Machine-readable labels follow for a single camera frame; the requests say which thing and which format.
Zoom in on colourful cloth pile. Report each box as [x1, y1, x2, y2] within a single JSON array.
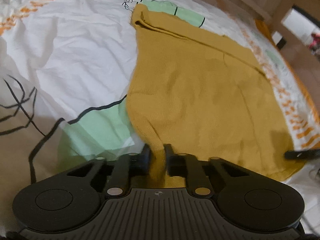
[[309, 32, 320, 51]]

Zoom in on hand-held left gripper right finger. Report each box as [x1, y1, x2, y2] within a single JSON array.
[[163, 143, 251, 198]]

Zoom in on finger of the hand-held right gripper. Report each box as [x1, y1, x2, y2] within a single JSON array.
[[285, 148, 320, 159]]

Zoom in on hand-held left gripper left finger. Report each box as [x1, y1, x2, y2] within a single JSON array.
[[67, 146, 152, 198]]

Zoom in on white printed bed sheet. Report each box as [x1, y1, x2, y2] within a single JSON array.
[[0, 0, 320, 230]]

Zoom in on mustard yellow knit sweater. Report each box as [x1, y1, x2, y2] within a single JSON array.
[[126, 4, 309, 188]]

